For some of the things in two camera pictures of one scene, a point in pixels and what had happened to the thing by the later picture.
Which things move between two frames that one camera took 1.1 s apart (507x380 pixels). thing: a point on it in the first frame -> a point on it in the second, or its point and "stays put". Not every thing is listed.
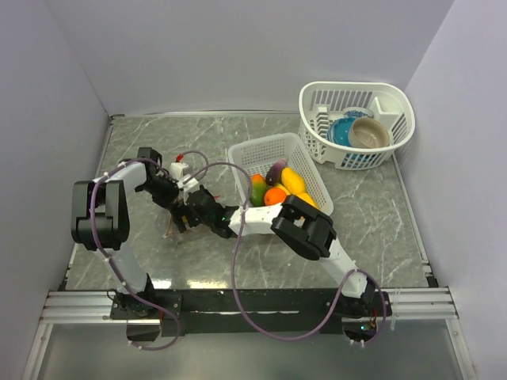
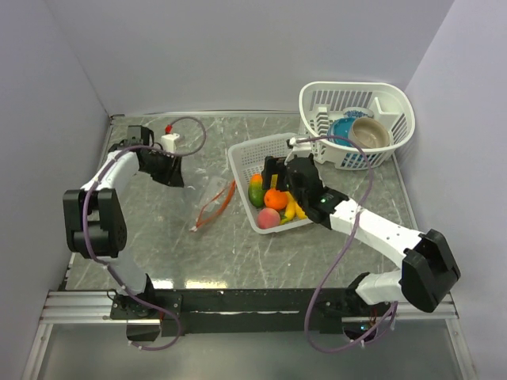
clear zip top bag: [173, 229] -> [212, 194]
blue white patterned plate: [357, 112] stays put
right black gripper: [177, 214] -> [273, 166]
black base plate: [285, 313] stays put
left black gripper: [169, 200] -> [175, 177]
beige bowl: [367, 132] stays put
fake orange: [274, 196] stays put
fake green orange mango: [257, 188] stays put
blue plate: [338, 131] stays put
